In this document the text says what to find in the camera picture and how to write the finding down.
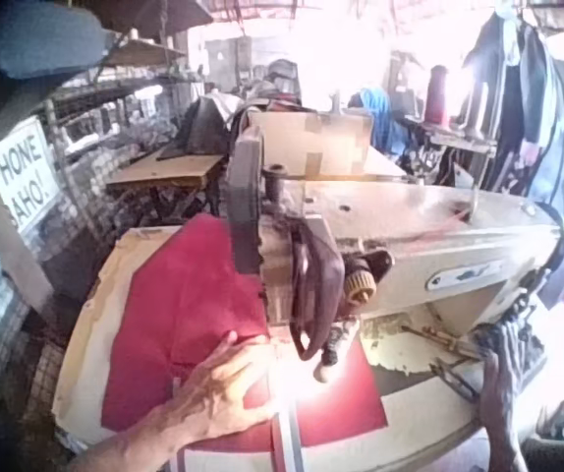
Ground person's right hand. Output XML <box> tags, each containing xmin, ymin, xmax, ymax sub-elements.
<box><xmin>476</xmin><ymin>319</ymin><xmax>528</xmax><ymax>440</ymax></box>

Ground person's left hand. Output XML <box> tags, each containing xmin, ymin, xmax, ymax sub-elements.
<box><xmin>174</xmin><ymin>330</ymin><xmax>284</xmax><ymax>440</ymax></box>

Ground red fabric piece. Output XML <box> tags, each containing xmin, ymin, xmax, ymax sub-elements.
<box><xmin>99</xmin><ymin>212</ymin><xmax>391</xmax><ymax>454</ymax></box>

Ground cream industrial sewing machine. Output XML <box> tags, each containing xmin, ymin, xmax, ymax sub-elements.
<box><xmin>224</xmin><ymin>124</ymin><xmax>564</xmax><ymax>385</ymax></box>

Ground sewing table with thread stand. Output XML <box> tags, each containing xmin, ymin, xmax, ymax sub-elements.
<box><xmin>403</xmin><ymin>111</ymin><xmax>500</xmax><ymax>160</ymax></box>

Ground hanging dark clothes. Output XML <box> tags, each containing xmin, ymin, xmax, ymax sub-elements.
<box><xmin>462</xmin><ymin>8</ymin><xmax>564</xmax><ymax>307</ymax></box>

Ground striped fabric strip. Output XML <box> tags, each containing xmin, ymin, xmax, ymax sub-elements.
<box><xmin>267</xmin><ymin>402</ymin><xmax>309</xmax><ymax>472</ymax></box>

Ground maroon thread cone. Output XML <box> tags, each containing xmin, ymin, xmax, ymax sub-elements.
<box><xmin>423</xmin><ymin>63</ymin><xmax>453</xmax><ymax>132</ymax></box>

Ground blue cloth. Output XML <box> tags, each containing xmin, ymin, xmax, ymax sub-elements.
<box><xmin>347</xmin><ymin>87</ymin><xmax>407</xmax><ymax>154</ymax></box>

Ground cardboard box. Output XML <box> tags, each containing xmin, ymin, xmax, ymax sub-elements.
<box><xmin>246</xmin><ymin>109</ymin><xmax>375</xmax><ymax>179</ymax></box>

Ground dark garment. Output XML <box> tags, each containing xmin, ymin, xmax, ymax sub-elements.
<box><xmin>157</xmin><ymin>94</ymin><xmax>245</xmax><ymax>161</ymax></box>

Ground wooden work table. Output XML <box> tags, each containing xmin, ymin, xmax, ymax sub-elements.
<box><xmin>104</xmin><ymin>150</ymin><xmax>225</xmax><ymax>199</ymax></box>

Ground hanging wooden shelf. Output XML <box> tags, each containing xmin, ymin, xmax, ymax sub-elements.
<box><xmin>98</xmin><ymin>29</ymin><xmax>191</xmax><ymax>69</ymax></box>

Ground white sign with black letters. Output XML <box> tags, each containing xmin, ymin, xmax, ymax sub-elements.
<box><xmin>0</xmin><ymin>117</ymin><xmax>63</xmax><ymax>238</ymax></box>

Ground dark blue bundle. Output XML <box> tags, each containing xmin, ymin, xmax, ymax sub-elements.
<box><xmin>0</xmin><ymin>0</ymin><xmax>122</xmax><ymax>81</ymax></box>

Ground wire mesh rack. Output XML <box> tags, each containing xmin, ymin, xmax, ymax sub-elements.
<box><xmin>40</xmin><ymin>72</ymin><xmax>205</xmax><ymax>150</ymax></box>

